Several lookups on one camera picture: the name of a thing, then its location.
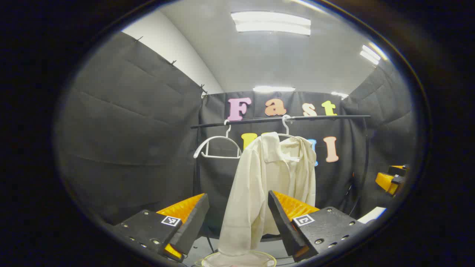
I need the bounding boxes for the white plastic hanger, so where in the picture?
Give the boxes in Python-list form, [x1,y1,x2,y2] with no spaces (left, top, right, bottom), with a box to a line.
[193,119,242,159]

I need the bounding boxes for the cream long sleeve shirt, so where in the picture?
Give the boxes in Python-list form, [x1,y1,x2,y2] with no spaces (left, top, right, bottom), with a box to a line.
[218,132,317,256]

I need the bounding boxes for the yellow rimmed laundry hamper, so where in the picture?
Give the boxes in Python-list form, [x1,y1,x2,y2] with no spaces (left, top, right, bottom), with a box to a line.
[196,250,277,267]

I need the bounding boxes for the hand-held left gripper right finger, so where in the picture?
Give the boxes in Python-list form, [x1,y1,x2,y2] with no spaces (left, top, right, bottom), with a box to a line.
[268,190,367,263]

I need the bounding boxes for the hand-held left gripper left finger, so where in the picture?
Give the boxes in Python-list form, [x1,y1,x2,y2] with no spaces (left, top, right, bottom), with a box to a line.
[111,193,210,262]

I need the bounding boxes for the black clothes rack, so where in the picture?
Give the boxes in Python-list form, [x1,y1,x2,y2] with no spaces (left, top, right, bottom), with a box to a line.
[191,115,371,238]

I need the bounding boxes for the white hanger with taped hook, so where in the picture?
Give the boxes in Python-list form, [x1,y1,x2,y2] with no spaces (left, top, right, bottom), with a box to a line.
[276,115,297,139]

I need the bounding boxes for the large ceiling light panel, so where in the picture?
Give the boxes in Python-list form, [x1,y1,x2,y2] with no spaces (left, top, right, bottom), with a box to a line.
[230,11,312,36]

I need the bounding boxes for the black backdrop cloth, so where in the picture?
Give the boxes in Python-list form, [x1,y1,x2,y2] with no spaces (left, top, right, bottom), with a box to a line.
[59,32,416,238]

